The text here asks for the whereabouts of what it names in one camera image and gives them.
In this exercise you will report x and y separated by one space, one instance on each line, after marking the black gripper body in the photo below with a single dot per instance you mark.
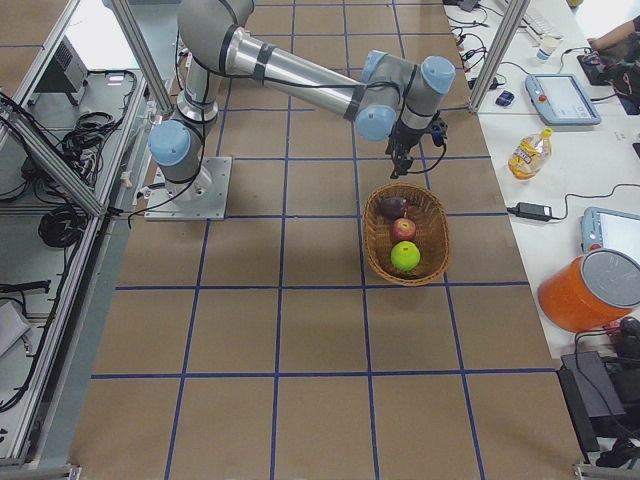
402 139

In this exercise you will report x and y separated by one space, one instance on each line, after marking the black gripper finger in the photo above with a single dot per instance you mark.
402 163

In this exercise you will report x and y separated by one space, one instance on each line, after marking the dark red apple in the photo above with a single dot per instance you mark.
393 208

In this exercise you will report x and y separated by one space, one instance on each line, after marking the green apple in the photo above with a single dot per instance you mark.
405 256

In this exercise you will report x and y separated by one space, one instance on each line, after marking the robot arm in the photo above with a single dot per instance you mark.
394 101

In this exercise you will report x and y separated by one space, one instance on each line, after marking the wicker basket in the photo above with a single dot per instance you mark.
432 237

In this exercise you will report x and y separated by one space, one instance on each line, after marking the orange juice bottle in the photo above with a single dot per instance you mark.
531 154

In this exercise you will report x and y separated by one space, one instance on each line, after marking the black power adapter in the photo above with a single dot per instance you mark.
531 211

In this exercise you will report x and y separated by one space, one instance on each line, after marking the blue teach pendant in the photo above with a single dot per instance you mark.
560 100
610 229

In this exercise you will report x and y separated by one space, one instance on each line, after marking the paper cup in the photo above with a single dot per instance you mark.
547 47

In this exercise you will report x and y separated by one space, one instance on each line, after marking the orange bucket with lid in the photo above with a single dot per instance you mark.
592 291

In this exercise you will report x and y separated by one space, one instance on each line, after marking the black box device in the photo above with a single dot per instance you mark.
602 396

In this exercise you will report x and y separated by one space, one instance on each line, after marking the grey electronics box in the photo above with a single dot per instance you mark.
65 74

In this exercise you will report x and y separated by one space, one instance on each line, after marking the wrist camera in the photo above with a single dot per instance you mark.
438 130

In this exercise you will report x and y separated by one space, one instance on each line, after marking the aluminium frame post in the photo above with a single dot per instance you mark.
502 39

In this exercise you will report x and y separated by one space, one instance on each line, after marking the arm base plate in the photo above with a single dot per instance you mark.
205 199

